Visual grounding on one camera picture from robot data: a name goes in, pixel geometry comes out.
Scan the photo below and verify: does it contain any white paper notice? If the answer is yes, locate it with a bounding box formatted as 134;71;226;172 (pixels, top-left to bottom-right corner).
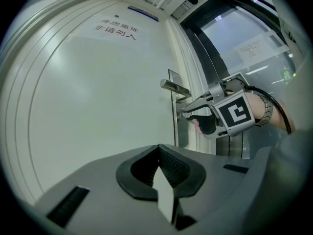
234;36;270;66

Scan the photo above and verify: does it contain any silver wristwatch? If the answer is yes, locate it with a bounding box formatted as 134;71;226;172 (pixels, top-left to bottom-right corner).
253;94;274;128

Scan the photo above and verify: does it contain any white door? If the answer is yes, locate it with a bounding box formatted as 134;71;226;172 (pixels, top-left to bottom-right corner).
0;0;179;207

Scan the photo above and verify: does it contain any green exit sign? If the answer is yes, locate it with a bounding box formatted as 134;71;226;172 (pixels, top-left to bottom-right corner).
280;69;297;86

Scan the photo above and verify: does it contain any person's gray clothing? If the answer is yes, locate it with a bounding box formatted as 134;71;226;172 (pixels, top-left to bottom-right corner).
263;0;313;235

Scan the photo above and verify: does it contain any paper sign with red print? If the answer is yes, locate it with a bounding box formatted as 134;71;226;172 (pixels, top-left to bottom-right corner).
65;13;152;51

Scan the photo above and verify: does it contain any white door frame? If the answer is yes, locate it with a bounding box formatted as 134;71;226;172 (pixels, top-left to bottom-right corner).
166;17;217;155

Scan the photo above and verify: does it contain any small silver key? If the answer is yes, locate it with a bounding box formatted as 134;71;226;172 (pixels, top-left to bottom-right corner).
179;111;194;122

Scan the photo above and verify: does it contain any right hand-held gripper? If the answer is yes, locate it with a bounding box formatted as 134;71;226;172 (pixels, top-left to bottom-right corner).
182;71;256;139

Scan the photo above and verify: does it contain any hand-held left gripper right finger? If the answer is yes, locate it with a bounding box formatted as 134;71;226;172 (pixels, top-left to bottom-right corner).
158;144;272;235

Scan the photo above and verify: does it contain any person's right forearm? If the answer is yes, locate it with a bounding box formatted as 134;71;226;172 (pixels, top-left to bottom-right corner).
244;92;295;133

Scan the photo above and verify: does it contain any silver door lever handle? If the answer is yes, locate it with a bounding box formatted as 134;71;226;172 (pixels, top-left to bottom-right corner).
160;79;192;98

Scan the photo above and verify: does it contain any person's right hand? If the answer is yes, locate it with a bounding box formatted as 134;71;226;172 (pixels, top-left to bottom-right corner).
192;119;204;135

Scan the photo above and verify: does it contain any black cable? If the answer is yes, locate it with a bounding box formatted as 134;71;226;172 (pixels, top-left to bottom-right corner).
244;85;293;135

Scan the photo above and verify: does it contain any black framed glass door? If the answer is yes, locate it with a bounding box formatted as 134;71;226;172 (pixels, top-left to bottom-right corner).
179;0;305;159

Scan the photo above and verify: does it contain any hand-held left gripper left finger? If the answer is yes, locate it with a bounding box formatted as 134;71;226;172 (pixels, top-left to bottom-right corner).
33;144;175;235

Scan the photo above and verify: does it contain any blue door plate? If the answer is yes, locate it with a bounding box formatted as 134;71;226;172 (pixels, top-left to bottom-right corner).
127;5;159;22

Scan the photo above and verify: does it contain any silver door lock plate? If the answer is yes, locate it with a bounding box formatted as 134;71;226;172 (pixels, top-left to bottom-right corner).
167;69;189;148

